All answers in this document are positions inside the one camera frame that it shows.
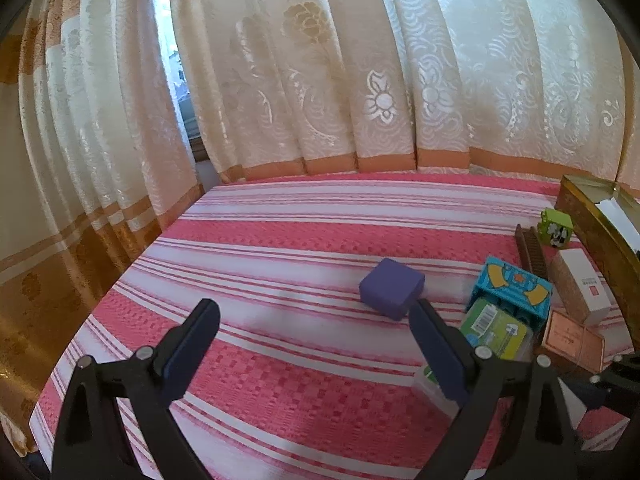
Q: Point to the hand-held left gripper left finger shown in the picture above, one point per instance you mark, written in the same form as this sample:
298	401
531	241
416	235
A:
187	355

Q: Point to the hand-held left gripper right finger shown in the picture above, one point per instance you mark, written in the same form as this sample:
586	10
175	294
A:
440	355

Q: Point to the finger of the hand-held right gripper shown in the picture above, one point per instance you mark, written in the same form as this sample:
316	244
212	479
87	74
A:
622	385

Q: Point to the purple box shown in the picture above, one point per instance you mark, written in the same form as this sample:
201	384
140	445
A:
390	290

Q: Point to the teal toy building block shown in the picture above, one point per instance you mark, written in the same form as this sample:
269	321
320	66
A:
510	282

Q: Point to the white cork-patterned box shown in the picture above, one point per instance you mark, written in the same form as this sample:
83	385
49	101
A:
580	280

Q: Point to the gold tin box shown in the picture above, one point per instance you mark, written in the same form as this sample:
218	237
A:
590	230

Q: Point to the clear plastic box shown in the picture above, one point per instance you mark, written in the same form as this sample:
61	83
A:
425	385

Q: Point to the green yellow packet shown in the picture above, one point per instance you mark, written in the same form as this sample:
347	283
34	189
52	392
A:
495	327

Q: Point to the rose gold box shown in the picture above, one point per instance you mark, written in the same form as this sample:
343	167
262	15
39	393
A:
570	340

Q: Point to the brown ribbed strip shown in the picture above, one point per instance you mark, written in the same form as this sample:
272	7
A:
531	252

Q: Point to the pink striped blanket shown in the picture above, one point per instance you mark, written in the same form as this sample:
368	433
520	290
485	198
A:
300	240

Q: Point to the green printed cube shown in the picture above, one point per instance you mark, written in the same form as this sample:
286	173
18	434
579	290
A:
555	227

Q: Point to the cream patterned curtain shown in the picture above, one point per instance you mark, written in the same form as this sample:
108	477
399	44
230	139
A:
400	60
90	135

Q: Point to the window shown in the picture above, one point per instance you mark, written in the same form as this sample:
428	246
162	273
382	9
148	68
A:
178	77

